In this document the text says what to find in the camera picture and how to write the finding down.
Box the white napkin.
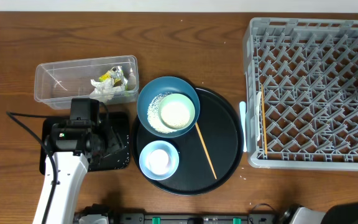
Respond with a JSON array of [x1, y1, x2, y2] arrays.
[[89, 78, 126, 103]]

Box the yellow green snack wrapper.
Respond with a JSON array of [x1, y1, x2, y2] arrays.
[[99, 66, 128, 90]]

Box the long wooden chopstick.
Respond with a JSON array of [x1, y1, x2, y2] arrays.
[[261, 84, 268, 155]]

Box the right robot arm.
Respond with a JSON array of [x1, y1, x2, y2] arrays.
[[277, 202, 358, 224]]

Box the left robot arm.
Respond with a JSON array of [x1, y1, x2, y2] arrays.
[[33, 98, 126, 223]]

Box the clear plastic waste bin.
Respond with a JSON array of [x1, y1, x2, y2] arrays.
[[34, 55, 139, 110]]

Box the grey plastic dishwasher rack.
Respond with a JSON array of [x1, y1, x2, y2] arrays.
[[242, 17, 358, 171]]

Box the black rectangular tray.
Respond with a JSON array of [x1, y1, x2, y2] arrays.
[[39, 112, 130, 175]]

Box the light blue saucer plate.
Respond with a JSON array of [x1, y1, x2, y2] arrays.
[[139, 141, 179, 181]]

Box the white rice grains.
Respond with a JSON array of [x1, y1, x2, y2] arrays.
[[147, 92, 175, 134]]

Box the light green bowl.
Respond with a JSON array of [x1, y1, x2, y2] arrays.
[[158, 93, 196, 131]]

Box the dark blue plate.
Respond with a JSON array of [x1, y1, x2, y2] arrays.
[[137, 76, 200, 138]]

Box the short wooden chopstick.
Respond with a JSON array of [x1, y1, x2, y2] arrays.
[[195, 122, 217, 180]]

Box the round black serving tray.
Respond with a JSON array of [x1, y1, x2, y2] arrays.
[[147, 88, 244, 195]]

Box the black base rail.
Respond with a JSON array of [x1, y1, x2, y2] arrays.
[[76, 203, 279, 224]]

